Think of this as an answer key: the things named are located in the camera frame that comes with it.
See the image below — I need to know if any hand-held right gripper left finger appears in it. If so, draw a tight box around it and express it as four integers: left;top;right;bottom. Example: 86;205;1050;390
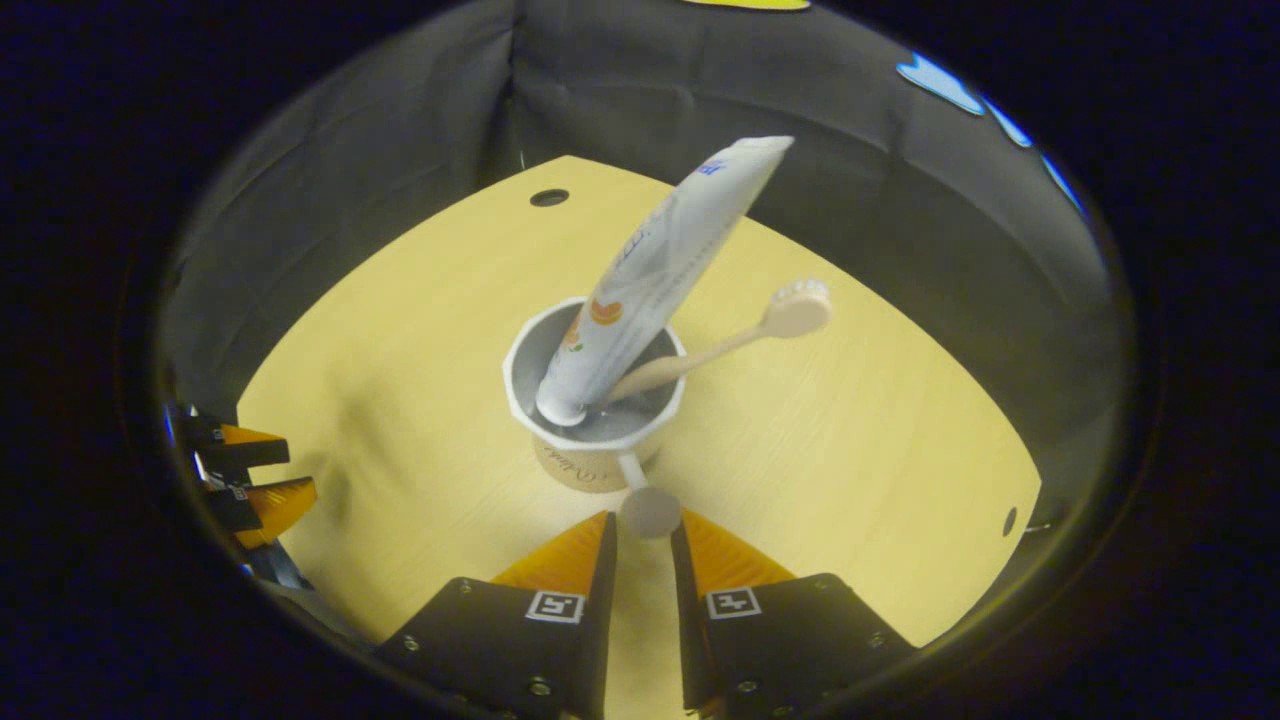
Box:
375;510;619;720

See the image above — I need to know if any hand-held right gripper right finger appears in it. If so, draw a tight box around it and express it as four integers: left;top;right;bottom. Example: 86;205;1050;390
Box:
670;508;916;719

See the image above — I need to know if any round wooden coaster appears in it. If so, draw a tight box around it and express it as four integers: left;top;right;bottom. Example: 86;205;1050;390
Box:
532;435;661;494

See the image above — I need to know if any white cup with wooden handle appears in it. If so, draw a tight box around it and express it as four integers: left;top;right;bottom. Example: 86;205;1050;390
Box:
502;296;689;541

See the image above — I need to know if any beige toothbrush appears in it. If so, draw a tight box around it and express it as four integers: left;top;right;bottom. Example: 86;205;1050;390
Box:
605;277;833;406

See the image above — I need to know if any white toothpaste tube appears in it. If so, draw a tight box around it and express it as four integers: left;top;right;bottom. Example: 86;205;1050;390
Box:
535;135;796;428

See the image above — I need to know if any wooden desktop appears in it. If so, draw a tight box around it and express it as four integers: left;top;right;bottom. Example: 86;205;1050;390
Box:
237;155;1043;720

